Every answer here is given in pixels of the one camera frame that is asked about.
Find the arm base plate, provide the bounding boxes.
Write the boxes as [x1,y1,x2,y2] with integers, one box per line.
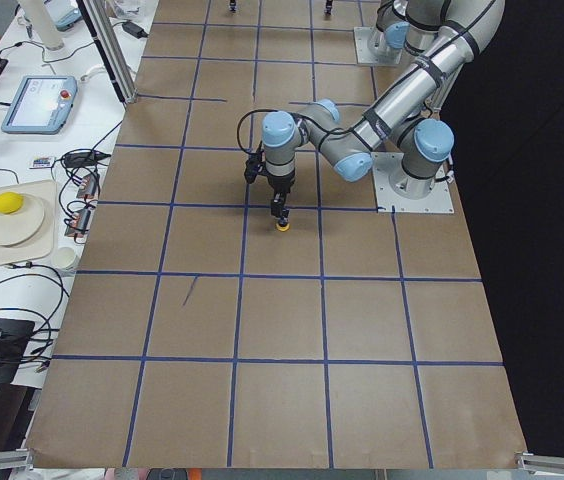
[372,152,454,214]
[353,22,408,67]

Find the yellow push button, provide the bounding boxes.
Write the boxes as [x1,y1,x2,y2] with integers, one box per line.
[276,209,290,232]

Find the beige plate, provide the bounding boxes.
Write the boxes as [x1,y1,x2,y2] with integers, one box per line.
[0,194,45,246]

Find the beige tray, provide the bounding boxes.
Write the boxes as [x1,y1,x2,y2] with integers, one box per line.
[0,180,58,266]

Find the teach pendant tablet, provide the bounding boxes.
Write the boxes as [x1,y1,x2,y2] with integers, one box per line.
[1,75,78,135]

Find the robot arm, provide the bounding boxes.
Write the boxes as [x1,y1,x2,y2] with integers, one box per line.
[244,1,505,231]
[367,0,409,59]

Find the aluminium frame post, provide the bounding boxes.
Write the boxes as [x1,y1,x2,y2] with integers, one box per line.
[77,0,137,105]

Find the yellow lemon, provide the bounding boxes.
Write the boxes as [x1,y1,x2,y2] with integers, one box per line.
[0,191,24,215]

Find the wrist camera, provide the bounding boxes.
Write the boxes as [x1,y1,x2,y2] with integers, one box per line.
[244,151,265,184]

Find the white paper cup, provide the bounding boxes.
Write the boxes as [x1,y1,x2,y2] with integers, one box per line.
[51,247,80,275]

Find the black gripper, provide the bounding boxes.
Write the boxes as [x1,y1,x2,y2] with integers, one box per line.
[266,172,294,219]

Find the black power adapter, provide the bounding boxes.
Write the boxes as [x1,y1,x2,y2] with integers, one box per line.
[121,20,149,39]

